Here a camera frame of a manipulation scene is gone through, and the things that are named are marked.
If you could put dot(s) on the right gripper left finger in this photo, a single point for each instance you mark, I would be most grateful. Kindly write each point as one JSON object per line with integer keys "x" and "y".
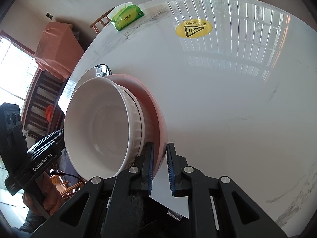
{"x": 145, "y": 163}

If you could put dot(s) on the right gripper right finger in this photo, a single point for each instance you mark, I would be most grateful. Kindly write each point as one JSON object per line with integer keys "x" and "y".
{"x": 178, "y": 185}

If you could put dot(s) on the yellow warning sticker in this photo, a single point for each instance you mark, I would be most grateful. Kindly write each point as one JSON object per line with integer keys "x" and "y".
{"x": 194, "y": 28}

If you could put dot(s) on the light wooden chair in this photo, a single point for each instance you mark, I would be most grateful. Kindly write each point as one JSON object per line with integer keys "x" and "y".
{"x": 101, "y": 22}

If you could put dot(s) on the pink bowl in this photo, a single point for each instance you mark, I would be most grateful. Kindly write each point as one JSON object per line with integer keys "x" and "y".
{"x": 141, "y": 92}

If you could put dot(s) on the person left hand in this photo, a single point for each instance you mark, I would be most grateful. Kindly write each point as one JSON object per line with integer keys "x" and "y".
{"x": 53, "y": 199}

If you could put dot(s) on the pink cloth covered furniture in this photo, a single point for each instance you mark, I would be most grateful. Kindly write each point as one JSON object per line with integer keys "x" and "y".
{"x": 58, "y": 51}

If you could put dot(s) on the wall switch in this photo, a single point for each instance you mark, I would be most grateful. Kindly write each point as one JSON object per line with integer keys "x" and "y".
{"x": 49, "y": 15}

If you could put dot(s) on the green tissue pack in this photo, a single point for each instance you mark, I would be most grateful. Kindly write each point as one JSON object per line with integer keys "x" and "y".
{"x": 123, "y": 15}

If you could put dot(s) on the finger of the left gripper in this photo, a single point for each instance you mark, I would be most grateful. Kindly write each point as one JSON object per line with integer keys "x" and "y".
{"x": 57, "y": 137}

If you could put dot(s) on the white bowl blue cartoon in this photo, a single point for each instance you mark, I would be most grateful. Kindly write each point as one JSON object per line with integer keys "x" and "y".
{"x": 106, "y": 127}

